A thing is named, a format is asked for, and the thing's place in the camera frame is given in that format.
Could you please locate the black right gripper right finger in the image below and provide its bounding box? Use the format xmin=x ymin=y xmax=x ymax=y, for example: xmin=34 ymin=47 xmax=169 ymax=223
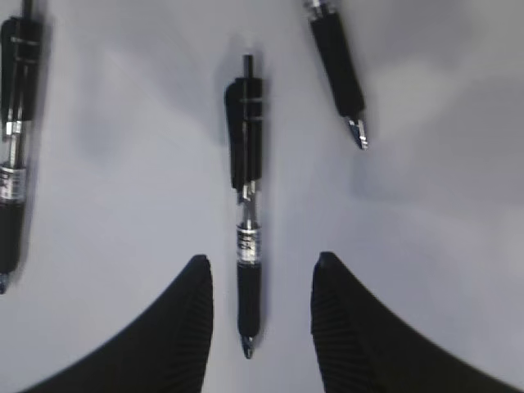
xmin=310 ymin=251 xmax=516 ymax=392

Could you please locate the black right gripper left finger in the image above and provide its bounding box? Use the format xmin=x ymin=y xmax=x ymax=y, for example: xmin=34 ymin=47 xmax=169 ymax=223
xmin=29 ymin=255 xmax=214 ymax=392

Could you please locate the black pen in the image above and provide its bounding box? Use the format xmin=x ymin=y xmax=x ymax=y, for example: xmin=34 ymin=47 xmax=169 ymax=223
xmin=1 ymin=1 xmax=43 ymax=294
xmin=304 ymin=1 xmax=369 ymax=151
xmin=224 ymin=53 xmax=264 ymax=359

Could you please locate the black pen on ruler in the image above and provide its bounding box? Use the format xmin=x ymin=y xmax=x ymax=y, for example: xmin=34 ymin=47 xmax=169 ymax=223
xmin=1 ymin=1 xmax=43 ymax=294

